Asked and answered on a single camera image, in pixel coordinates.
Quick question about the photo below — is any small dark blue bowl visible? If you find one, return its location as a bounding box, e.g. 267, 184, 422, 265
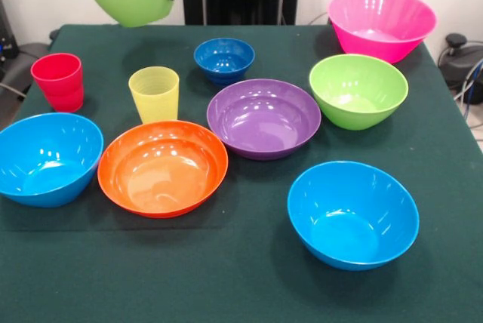
193, 37, 256, 87

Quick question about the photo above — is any light blue plastic bowl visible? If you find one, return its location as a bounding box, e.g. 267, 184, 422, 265
0, 112, 105, 208
287, 160, 420, 272

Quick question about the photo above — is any purple plastic bowl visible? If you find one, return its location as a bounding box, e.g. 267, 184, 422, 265
206, 78, 322, 161

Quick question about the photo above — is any orange plastic bowl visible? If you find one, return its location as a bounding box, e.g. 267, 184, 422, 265
97, 120, 229, 220

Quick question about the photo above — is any large magenta plastic bowl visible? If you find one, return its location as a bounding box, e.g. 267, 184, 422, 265
327, 0, 438, 65

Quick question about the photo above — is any black equipment case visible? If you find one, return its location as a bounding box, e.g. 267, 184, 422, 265
0, 0, 20, 71

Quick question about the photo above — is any yellow plastic cup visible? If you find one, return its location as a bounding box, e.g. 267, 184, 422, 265
128, 66, 180, 125

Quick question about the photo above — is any dark green tablecloth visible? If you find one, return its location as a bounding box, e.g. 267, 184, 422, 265
0, 23, 483, 323

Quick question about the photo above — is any red plastic cup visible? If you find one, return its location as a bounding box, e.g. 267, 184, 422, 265
30, 53, 85, 113

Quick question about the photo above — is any tangle of floor cables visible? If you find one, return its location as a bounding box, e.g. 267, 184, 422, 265
452, 57, 483, 143

